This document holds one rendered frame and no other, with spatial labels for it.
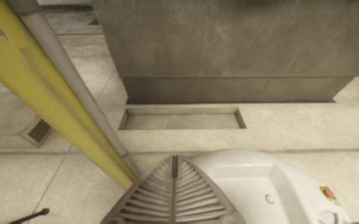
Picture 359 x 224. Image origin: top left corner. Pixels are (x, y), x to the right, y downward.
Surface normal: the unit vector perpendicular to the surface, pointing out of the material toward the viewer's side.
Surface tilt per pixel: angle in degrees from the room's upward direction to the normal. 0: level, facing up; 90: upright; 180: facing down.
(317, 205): 0
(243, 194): 0
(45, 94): 90
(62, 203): 0
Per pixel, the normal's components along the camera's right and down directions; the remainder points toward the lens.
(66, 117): 0.01, 0.74
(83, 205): 0.00, -0.67
